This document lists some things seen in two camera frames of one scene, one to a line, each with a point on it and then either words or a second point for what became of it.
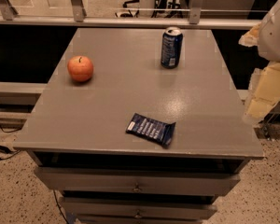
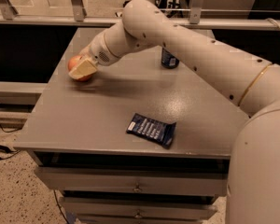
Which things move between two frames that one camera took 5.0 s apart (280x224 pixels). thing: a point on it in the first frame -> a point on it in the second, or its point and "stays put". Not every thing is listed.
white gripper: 275,36 -> 98,51
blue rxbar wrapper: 158,131 stays put
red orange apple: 80,68 stays put
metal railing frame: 79,17 stays put
